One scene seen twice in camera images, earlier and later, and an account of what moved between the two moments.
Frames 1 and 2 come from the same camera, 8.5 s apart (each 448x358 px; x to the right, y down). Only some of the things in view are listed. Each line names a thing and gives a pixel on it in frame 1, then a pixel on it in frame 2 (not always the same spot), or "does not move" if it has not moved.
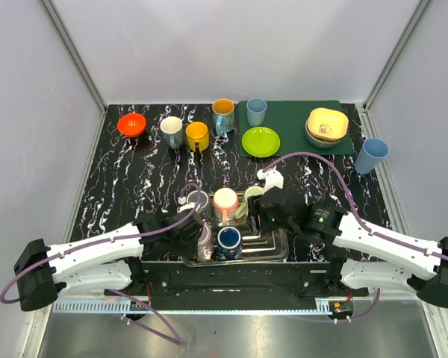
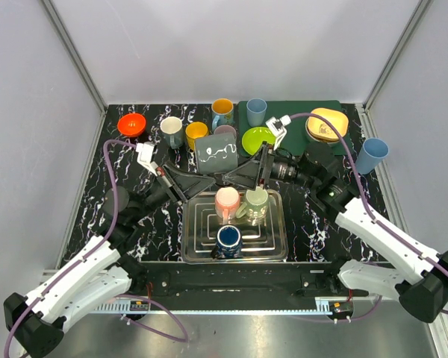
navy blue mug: x=229 y=243 does not move
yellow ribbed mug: x=198 y=131 does not move
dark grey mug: x=204 y=204 to x=216 y=154
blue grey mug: x=172 y=127 does not move
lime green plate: x=260 y=142 does not move
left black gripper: x=193 y=227 to x=172 y=185
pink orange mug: x=225 y=204 does not move
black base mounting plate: x=238 y=280 does not move
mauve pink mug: x=205 y=245 to x=225 y=130
